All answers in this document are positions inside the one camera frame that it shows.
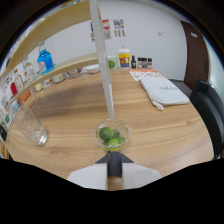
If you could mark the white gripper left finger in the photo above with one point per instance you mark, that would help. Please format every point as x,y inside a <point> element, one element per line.
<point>91,176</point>

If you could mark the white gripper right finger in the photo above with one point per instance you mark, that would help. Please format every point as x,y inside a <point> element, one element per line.
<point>138,175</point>

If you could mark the glass jar of limes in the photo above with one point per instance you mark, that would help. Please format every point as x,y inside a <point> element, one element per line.
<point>111,135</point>

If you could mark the clear bottle orange label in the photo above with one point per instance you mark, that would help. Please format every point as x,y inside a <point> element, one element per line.
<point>29,71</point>

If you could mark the clear drinking glass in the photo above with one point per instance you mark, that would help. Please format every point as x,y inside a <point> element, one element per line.
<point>31,126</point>

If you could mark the white fabric pouch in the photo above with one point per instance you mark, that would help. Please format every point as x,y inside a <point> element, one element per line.
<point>165,91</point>

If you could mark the black chair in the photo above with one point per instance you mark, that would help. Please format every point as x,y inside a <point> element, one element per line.
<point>210,116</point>

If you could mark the orange magazine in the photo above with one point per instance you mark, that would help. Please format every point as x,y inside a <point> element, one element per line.
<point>146,73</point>

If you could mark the blue rimmed bowl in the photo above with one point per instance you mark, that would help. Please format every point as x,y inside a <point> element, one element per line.
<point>59,77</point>

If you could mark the small white bowl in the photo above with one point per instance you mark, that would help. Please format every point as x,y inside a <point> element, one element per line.
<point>74,72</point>

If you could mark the large white bowl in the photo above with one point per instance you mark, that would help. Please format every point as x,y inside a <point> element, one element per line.
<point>92,69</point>

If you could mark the spice jar black lid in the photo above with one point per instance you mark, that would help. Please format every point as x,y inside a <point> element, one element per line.
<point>140,63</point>
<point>145,63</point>

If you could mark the dark sauce bottle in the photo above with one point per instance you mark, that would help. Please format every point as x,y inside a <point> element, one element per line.
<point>133,62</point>

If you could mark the green mug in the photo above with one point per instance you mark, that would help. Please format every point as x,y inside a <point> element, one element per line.
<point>112,63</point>

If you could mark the yellow red tub white lid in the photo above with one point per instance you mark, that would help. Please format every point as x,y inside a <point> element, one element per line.
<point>124,59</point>

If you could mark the red liquid bottle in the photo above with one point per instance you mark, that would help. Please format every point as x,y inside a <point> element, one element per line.
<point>14,89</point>

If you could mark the clear bottle amber cap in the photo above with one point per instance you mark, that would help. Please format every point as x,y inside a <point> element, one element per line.
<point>19,80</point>

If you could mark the brown door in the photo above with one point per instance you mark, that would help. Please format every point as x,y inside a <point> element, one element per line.
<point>195,53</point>

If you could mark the small wall picture cards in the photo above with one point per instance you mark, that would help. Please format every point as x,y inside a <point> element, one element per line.
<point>119,27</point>

